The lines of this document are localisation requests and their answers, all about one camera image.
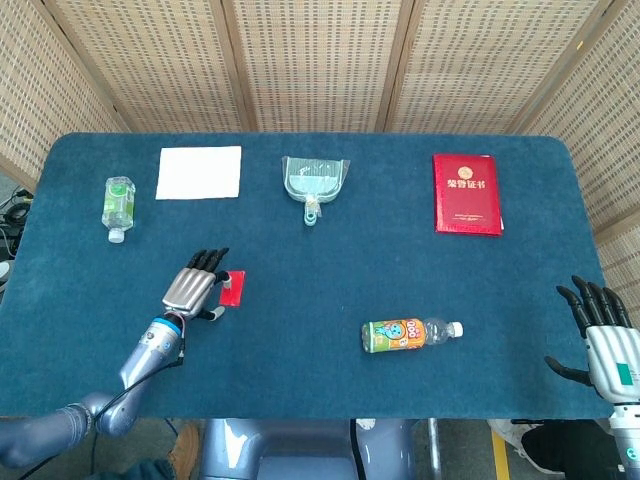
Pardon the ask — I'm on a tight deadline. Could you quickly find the white paper sheet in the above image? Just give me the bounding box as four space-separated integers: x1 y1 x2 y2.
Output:
154 145 243 201

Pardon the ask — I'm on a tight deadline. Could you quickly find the red rectangular block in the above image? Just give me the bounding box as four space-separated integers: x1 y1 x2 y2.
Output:
218 270 247 308

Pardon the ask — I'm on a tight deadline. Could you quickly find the black cables bundle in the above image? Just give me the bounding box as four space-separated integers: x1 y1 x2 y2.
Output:
0 185 34 261

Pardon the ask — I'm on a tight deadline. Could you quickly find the white shoe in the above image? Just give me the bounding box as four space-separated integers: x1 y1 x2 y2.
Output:
487 418 544 474

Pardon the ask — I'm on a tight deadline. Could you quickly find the clear teal dustpan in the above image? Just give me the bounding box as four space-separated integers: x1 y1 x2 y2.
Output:
280 155 352 229

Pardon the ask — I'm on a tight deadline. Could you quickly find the bamboo folding screen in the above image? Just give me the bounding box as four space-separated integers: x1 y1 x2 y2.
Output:
0 0 640 321

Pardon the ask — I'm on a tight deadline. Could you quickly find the orange label drink bottle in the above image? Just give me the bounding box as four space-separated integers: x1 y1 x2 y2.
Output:
361 316 464 354

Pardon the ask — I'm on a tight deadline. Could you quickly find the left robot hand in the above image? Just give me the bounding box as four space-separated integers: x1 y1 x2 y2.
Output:
161 247 232 323

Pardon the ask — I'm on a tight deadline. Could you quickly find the blue table cloth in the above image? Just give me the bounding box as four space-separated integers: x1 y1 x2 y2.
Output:
0 131 618 421

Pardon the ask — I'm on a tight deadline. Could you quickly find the blue-grey robot torso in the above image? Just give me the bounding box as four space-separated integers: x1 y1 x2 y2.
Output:
198 417 419 480

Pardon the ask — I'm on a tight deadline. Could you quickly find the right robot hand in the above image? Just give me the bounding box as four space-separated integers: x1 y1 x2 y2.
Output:
544 275 640 406

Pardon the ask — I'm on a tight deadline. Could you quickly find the red certificate book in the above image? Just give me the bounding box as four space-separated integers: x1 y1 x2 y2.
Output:
431 152 505 238

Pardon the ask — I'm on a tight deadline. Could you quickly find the clear bottle green label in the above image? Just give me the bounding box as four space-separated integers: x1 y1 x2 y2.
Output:
101 175 137 244

